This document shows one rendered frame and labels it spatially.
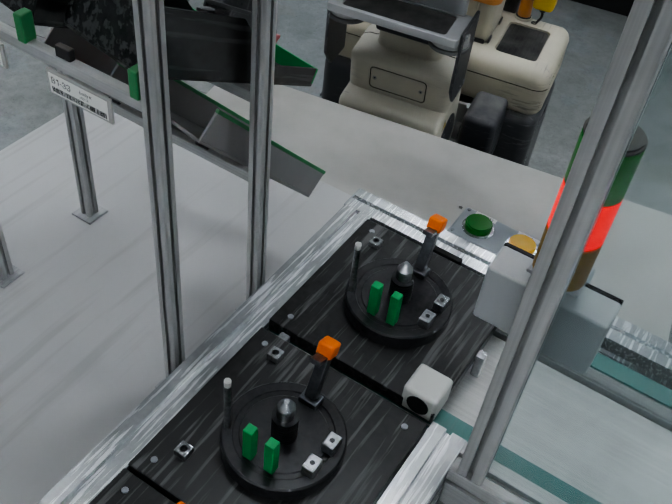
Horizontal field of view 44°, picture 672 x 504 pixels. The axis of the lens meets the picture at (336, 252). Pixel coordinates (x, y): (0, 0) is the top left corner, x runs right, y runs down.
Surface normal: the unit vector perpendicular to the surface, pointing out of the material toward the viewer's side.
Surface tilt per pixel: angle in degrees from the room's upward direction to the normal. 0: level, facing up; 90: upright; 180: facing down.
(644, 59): 90
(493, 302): 90
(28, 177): 0
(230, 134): 90
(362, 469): 0
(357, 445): 0
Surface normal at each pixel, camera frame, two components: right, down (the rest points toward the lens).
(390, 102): 0.04, -0.61
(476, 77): -0.40, 0.62
